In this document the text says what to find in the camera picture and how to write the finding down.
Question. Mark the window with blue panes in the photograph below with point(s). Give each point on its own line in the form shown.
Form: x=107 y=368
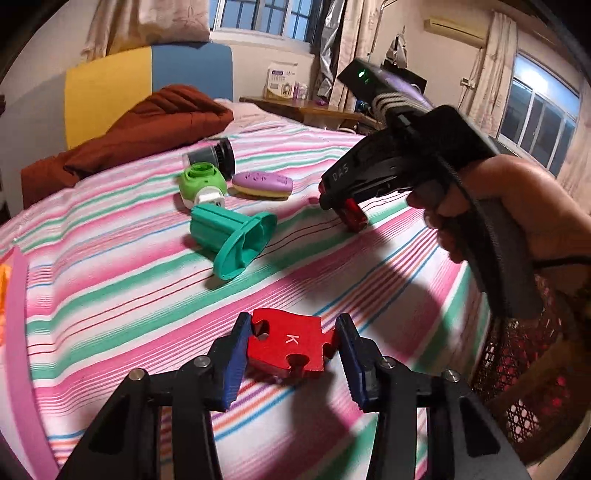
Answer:
x=293 y=19

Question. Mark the red metallic cylinder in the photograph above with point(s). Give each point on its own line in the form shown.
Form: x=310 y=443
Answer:
x=351 y=215

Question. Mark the rust brown blanket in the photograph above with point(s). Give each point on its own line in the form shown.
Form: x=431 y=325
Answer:
x=172 y=117

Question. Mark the white product box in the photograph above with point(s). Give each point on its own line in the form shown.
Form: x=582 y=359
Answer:
x=280 y=81

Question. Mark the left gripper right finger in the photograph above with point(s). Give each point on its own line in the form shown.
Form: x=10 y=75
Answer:
x=382 y=385

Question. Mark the beige floral curtain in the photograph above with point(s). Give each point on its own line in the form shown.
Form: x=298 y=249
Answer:
x=123 y=25

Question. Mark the pink-rimmed white tray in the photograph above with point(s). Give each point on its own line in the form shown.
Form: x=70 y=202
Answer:
x=22 y=430

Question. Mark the right side window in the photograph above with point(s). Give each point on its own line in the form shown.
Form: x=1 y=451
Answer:
x=541 y=115

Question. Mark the grey yellow blue headboard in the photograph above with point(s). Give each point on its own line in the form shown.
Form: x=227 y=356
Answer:
x=84 y=102

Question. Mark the striped pink green bedsheet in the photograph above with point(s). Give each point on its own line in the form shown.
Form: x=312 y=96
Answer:
x=116 y=282

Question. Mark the person's right hand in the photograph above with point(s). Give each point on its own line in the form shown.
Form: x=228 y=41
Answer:
x=555 y=225

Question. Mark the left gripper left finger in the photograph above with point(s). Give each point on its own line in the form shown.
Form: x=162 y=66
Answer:
x=208 y=383

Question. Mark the wooden desk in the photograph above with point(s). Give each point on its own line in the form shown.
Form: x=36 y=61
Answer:
x=314 y=115

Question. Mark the red puzzle piece K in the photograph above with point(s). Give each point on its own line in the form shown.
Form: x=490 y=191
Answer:
x=288 y=345

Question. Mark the red patterned chair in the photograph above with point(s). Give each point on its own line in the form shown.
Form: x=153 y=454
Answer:
x=534 y=375

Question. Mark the orange block toy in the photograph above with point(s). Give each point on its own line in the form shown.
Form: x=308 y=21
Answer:
x=5 y=274

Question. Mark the black grey cylinder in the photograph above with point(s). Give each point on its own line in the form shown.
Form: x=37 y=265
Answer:
x=219 y=154

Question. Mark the black camera box green light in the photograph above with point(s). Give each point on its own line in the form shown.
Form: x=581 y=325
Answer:
x=382 y=90

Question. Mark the pink pillow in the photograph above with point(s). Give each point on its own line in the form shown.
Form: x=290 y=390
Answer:
x=247 y=117

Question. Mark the wall air conditioner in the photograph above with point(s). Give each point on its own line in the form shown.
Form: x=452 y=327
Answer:
x=454 y=31

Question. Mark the teal flanged plastic holder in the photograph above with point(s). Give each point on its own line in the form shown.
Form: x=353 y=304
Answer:
x=234 y=238

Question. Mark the purple oval case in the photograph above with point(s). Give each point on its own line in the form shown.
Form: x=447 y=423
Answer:
x=263 y=184

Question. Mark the green plug-in device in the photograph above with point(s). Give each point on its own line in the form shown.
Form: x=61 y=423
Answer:
x=202 y=183

